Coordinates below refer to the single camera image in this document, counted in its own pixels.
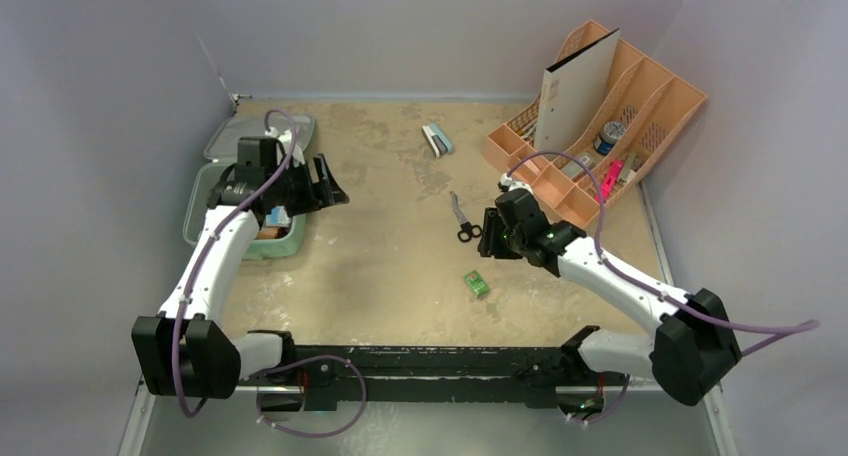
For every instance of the brown bottle orange cap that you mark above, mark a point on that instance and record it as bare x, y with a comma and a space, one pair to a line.
272, 233

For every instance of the grey box in organizer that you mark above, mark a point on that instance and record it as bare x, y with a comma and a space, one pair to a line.
575, 170

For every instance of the blue white stapler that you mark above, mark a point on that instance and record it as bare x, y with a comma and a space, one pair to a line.
437, 141

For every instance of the pink desk organizer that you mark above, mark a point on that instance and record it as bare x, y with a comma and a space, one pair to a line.
604, 117

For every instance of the white folder in organizer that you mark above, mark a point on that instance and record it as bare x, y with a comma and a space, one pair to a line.
574, 87

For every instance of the clear zip bag of pads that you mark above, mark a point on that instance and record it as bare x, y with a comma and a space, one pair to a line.
278, 218

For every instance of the pink marker in organizer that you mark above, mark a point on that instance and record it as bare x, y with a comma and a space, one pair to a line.
609, 181

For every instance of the black handled medical scissors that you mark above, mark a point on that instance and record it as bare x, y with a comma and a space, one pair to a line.
467, 230

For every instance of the green small medicine box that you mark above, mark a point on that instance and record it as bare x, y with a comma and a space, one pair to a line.
476, 284

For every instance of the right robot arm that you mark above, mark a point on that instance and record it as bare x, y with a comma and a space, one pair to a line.
687, 346

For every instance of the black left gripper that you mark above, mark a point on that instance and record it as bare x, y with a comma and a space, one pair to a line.
317, 195

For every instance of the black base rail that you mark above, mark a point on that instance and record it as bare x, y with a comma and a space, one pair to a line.
536, 377

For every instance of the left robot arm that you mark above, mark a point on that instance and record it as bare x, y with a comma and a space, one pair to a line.
182, 351

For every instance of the mint green storage case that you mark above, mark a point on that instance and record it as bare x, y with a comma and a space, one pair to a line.
221, 152

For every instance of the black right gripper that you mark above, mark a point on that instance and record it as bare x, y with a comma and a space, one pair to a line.
500, 234

